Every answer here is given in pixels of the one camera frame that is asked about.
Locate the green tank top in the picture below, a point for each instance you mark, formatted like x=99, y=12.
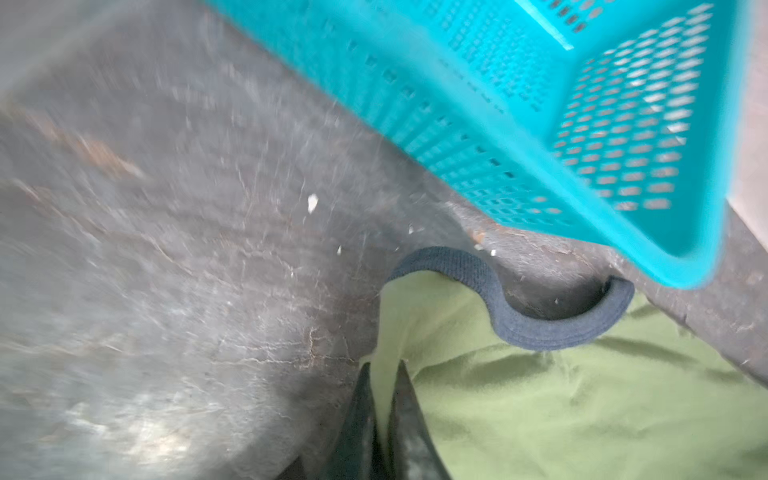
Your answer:
x=618, y=392

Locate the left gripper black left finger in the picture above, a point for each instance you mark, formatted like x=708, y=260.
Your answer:
x=355, y=452

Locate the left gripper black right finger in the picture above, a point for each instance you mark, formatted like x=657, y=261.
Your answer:
x=413, y=454

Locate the teal plastic basket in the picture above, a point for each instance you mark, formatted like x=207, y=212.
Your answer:
x=611, y=122

